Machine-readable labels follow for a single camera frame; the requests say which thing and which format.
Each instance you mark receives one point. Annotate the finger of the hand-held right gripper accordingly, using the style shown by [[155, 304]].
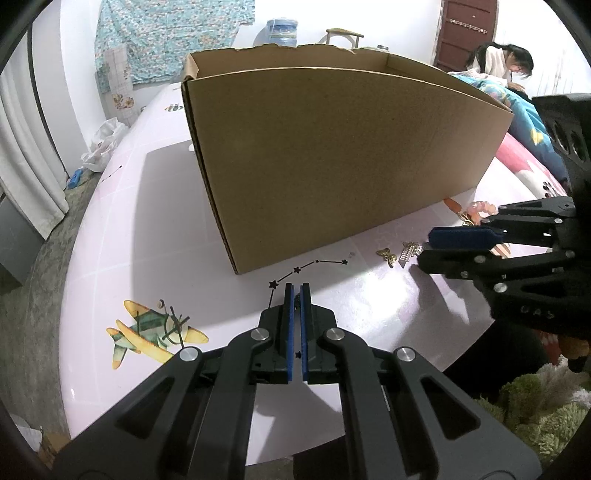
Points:
[[452, 265], [461, 237]]

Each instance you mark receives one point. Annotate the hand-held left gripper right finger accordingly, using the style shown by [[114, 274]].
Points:
[[304, 341]]

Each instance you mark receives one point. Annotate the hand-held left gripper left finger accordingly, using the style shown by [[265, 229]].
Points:
[[289, 341]]

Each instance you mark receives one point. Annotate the small gold hair clips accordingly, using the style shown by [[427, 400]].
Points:
[[409, 253]]

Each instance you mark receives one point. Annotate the brown cardboard box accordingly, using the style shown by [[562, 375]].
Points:
[[323, 161]]

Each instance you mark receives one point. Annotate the pink printed blanket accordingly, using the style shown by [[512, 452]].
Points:
[[521, 159]]

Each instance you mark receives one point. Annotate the black pants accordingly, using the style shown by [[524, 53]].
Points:
[[508, 360]]

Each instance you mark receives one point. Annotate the blue printed blanket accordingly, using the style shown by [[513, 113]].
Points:
[[521, 110]]

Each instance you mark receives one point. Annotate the green white fluffy garment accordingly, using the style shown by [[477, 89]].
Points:
[[531, 415]]

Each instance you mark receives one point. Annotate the brown door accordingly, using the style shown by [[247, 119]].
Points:
[[464, 32]]

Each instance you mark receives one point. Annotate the wooden chair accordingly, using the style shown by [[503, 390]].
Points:
[[344, 38]]

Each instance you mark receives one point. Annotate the small blue floor item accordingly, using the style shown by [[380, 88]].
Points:
[[76, 179]]

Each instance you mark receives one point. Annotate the white plastic bag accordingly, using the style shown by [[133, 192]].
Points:
[[104, 145]]

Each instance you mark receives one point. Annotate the grey cabinet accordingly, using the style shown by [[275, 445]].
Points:
[[16, 244]]

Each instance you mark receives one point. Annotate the white printed board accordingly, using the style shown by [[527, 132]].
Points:
[[115, 87]]

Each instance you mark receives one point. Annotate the white curtain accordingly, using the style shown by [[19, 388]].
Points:
[[27, 161]]

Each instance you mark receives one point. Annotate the blue patterned wall cloth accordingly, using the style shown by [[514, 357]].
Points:
[[175, 37]]

